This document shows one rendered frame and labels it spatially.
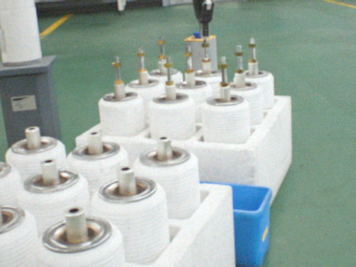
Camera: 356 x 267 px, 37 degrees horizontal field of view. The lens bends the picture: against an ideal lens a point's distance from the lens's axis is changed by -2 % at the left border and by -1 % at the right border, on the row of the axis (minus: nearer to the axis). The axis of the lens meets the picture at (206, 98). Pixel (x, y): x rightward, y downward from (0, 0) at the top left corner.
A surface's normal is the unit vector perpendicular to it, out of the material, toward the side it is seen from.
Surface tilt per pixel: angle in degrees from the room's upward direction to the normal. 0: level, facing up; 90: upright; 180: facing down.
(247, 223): 92
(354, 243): 0
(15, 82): 93
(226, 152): 90
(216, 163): 90
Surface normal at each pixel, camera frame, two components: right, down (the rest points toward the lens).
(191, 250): 0.94, 0.04
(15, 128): 0.11, 0.25
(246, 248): -0.31, 0.29
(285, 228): -0.06, -0.96
